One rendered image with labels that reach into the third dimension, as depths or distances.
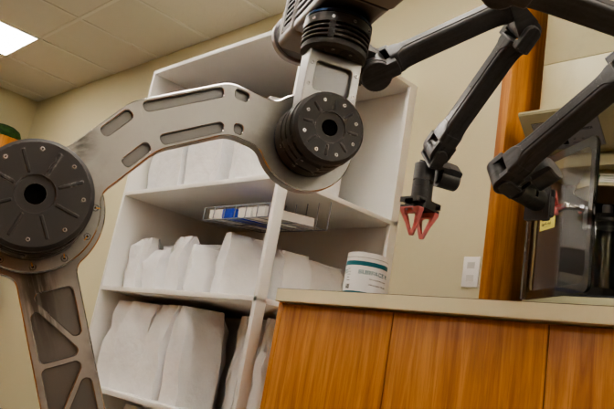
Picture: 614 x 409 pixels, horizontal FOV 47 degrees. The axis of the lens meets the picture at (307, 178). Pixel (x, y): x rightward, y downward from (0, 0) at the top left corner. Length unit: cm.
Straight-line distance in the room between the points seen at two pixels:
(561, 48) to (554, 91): 14
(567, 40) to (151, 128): 138
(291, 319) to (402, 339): 44
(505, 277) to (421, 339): 35
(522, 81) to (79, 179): 149
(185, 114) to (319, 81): 26
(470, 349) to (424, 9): 192
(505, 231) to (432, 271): 75
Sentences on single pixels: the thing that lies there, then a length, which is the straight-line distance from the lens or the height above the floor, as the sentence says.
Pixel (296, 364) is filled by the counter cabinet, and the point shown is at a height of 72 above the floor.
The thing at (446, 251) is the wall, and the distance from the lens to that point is 278.
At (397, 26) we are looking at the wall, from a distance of 341.
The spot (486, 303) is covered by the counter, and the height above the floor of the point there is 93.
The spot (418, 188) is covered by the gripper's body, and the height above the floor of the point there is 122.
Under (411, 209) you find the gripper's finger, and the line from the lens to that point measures 189.
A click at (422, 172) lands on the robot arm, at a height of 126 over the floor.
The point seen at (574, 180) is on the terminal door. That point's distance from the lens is 194.
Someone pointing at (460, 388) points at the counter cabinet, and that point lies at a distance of 181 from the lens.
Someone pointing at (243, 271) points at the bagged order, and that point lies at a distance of 269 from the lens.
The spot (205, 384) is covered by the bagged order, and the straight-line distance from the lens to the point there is 283.
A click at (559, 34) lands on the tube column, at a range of 232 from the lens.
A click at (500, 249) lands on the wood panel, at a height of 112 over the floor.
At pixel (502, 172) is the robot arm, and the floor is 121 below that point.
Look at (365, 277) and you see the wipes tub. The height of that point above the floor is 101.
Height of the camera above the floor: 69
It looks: 15 degrees up
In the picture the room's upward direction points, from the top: 10 degrees clockwise
